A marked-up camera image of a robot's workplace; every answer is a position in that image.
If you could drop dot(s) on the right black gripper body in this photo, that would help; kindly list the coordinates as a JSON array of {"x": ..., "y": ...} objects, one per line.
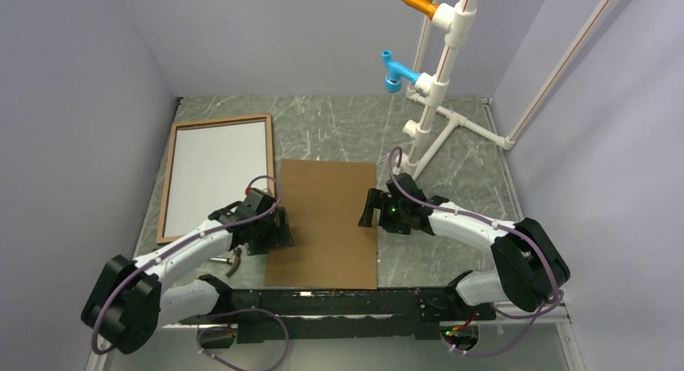
[{"x": 394, "y": 215}]

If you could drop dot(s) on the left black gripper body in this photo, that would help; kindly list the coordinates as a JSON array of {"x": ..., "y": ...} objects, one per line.
[{"x": 264, "y": 238}]

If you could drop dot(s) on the brown cardboard backing board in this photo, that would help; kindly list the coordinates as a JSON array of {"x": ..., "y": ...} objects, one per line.
[{"x": 324, "y": 201}]

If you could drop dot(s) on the glossy photo white borders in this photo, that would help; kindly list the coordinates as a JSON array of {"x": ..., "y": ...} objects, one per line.
[{"x": 213, "y": 171}]

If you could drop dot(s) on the brown wooden picture frame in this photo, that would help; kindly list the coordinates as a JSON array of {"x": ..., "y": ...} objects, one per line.
[{"x": 165, "y": 197}]

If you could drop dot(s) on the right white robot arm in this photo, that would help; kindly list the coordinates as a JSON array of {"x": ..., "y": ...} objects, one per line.
[{"x": 528, "y": 269}]

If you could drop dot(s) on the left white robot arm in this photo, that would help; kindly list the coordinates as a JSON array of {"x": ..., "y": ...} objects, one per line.
[{"x": 132, "y": 298}]

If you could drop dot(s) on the small claw hammer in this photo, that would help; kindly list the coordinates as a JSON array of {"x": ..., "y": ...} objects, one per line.
[{"x": 232, "y": 262}]

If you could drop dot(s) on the blue pipe fitting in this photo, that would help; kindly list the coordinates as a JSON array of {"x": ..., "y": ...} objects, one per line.
[{"x": 396, "y": 72}]

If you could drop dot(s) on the white pvc pipe stand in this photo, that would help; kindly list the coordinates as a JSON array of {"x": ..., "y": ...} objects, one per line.
[{"x": 437, "y": 122}]

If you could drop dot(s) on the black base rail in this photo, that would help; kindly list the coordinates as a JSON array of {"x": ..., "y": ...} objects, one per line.
[{"x": 422, "y": 313}]

